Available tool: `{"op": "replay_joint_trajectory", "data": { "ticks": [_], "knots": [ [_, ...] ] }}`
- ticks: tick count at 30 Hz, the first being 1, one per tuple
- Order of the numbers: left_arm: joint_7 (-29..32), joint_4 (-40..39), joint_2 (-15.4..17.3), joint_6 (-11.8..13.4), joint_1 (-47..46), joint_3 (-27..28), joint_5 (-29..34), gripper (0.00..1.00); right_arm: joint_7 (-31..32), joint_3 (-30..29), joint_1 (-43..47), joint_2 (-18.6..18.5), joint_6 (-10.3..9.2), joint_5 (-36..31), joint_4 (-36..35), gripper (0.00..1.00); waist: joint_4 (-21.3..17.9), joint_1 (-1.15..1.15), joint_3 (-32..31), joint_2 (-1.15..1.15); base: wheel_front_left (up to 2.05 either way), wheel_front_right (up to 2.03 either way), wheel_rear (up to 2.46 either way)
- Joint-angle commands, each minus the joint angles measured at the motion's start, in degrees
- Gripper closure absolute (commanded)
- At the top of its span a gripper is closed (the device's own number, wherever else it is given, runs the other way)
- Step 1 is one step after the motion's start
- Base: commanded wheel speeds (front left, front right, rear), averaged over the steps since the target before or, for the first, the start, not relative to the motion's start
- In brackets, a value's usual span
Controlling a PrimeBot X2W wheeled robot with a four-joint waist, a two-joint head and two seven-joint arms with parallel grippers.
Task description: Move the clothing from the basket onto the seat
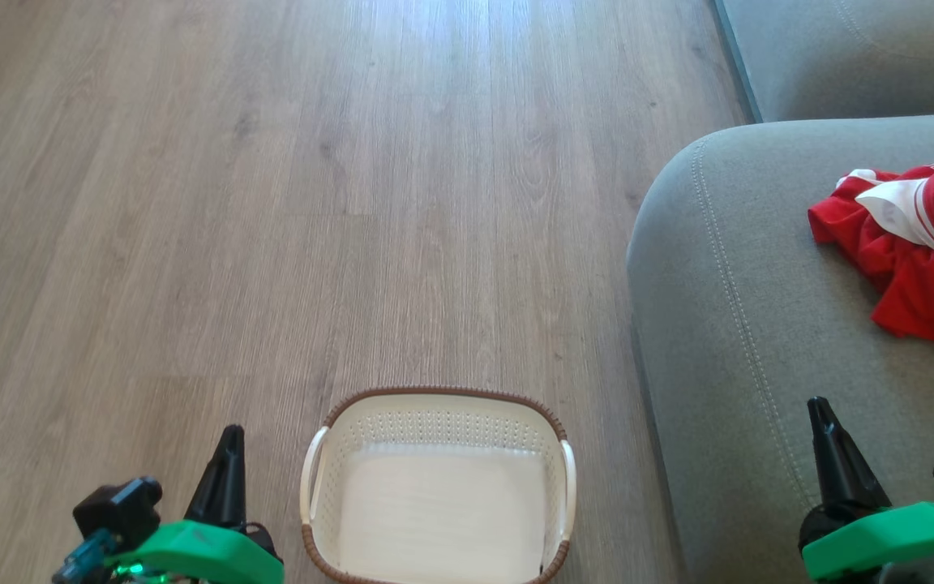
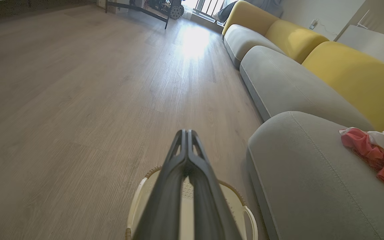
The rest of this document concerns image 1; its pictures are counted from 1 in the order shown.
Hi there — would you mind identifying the plain red garment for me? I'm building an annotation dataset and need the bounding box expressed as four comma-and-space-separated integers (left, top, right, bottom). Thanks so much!
808, 193, 934, 348

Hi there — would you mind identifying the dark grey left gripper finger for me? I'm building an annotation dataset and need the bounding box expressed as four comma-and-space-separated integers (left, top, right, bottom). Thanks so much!
184, 424, 248, 530

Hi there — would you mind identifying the grey sofa section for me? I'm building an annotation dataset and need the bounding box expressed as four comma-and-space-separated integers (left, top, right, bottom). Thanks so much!
713, 0, 934, 124

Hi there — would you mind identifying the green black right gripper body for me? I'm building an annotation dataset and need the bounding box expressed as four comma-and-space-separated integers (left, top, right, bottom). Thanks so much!
798, 500, 934, 582

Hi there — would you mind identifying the white basket with brown rim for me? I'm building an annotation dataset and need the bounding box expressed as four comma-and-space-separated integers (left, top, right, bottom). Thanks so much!
299, 385, 578, 584

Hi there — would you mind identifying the teal left camera connector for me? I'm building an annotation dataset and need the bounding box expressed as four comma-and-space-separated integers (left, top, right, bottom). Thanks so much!
51, 528, 121, 584

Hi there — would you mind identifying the grey sofa seat cushion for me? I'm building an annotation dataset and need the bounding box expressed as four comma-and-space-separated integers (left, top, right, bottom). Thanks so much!
627, 113, 934, 584

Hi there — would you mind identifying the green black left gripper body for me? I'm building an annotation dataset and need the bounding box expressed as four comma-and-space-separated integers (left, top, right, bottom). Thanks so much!
105, 519, 285, 584

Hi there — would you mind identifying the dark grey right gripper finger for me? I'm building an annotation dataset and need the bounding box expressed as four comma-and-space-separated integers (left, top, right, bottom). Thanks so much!
807, 396, 893, 522

